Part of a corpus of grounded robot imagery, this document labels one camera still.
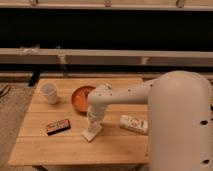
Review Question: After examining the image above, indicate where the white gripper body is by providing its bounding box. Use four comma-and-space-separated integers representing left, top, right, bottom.
87, 112, 103, 131

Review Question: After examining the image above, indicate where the white rectangular sponge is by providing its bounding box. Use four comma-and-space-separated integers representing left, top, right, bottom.
82, 124, 102, 142

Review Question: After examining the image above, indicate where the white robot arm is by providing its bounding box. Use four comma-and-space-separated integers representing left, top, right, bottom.
88, 71, 213, 171

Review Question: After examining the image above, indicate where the orange bowl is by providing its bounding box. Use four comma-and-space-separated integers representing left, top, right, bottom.
71, 86, 94, 113

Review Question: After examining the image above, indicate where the black and red box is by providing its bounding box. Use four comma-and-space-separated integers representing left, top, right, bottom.
46, 119, 71, 135

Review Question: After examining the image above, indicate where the wooden table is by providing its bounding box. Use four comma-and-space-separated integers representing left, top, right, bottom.
8, 78, 148, 166

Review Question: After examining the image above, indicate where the black cable on floor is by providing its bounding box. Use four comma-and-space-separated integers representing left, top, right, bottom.
0, 83, 12, 98

